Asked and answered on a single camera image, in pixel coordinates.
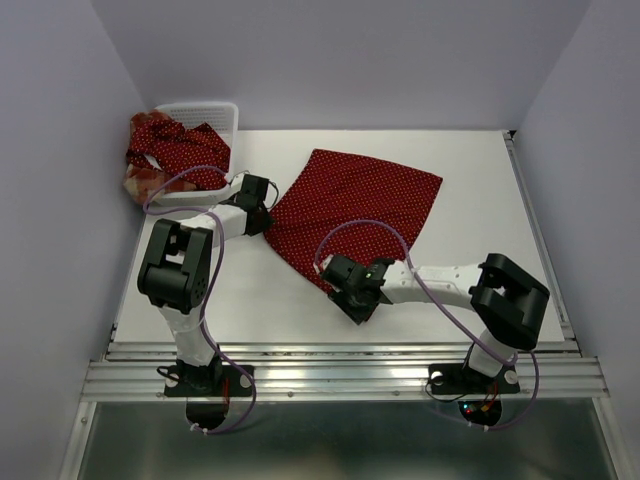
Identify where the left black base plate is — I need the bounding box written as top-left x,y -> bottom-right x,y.
156,361 -> 252,398

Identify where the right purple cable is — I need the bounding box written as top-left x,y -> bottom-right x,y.
312,219 -> 540,432

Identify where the white plastic basket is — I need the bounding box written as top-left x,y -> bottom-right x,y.
149,100 -> 239,207

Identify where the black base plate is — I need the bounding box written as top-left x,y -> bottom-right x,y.
156,361 -> 252,398
428,363 -> 521,396

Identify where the purple cable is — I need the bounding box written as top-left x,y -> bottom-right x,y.
312,219 -> 540,432
142,165 -> 258,435

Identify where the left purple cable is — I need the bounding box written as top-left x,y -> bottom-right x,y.
142,165 -> 258,435

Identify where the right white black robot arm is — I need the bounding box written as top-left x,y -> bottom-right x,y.
318,253 -> 550,390

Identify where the red polka dot skirt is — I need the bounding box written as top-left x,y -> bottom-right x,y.
265,149 -> 443,293
126,111 -> 231,190

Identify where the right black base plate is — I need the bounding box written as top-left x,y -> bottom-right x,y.
428,363 -> 521,396

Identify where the red cream plaid skirt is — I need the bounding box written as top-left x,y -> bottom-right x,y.
123,110 -> 213,204

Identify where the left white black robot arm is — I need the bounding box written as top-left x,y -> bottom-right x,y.
137,174 -> 276,394

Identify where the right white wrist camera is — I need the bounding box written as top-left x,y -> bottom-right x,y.
313,254 -> 334,275

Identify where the aluminium rail frame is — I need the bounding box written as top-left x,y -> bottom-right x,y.
61,130 -> 634,479

